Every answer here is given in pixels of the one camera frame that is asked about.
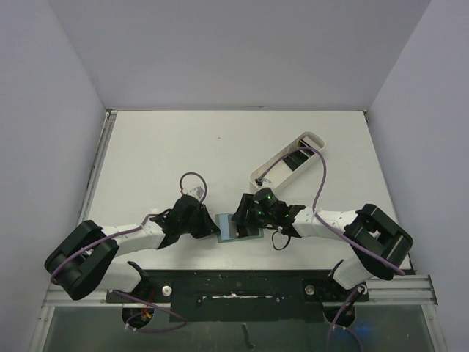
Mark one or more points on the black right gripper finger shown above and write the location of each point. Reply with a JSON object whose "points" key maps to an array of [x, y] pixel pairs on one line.
{"points": [[246, 230], [243, 212]]}

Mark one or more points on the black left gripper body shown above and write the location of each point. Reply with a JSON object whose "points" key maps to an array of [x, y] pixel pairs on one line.
{"points": [[188, 226]]}

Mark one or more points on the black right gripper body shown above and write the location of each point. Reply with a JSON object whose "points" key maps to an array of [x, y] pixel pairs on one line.
{"points": [[248, 215]]}

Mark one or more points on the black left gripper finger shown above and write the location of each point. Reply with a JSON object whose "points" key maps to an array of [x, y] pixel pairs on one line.
{"points": [[207, 220], [203, 232]]}

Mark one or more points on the black VIP credit card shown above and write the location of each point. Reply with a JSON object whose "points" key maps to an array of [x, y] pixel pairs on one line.
{"points": [[233, 230]]}

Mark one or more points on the green card holder wallet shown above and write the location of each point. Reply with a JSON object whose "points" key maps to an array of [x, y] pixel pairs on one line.
{"points": [[221, 220]]}

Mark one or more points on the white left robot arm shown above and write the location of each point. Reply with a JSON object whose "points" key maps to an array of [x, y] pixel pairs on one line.
{"points": [[86, 260]]}

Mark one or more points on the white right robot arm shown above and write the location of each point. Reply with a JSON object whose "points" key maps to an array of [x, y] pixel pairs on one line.
{"points": [[379, 244]]}

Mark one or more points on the fallen black card in tray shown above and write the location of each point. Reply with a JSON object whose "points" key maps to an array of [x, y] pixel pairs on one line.
{"points": [[294, 160]]}

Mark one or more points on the card stack in tray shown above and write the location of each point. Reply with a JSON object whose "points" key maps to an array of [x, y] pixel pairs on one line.
{"points": [[308, 146]]}

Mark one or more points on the white oblong tray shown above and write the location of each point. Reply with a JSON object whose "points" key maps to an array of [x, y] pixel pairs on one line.
{"points": [[277, 171]]}

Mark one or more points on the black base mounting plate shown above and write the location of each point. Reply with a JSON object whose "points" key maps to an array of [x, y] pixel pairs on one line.
{"points": [[242, 296]]}

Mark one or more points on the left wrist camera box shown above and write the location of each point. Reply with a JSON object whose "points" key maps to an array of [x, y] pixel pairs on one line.
{"points": [[195, 192]]}

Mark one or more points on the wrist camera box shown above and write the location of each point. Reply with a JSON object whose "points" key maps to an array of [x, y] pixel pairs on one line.
{"points": [[263, 182], [195, 192]]}

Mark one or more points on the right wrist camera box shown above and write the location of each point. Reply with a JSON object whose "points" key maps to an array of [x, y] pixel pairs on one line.
{"points": [[263, 182]]}

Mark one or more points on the aluminium frame rail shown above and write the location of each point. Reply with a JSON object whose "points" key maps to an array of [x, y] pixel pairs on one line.
{"points": [[143, 161]]}

